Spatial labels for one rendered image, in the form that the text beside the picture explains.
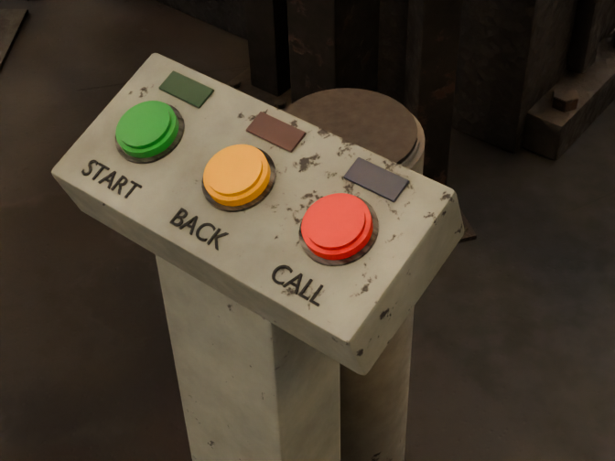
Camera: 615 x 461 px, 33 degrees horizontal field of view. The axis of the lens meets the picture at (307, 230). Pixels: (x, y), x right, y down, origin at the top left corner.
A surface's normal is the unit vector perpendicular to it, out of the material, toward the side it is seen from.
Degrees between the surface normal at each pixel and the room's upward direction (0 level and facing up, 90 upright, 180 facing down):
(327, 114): 0
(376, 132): 0
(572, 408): 0
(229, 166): 20
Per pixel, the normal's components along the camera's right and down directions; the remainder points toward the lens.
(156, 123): -0.24, -0.50
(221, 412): -0.62, 0.54
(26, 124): -0.03, -0.73
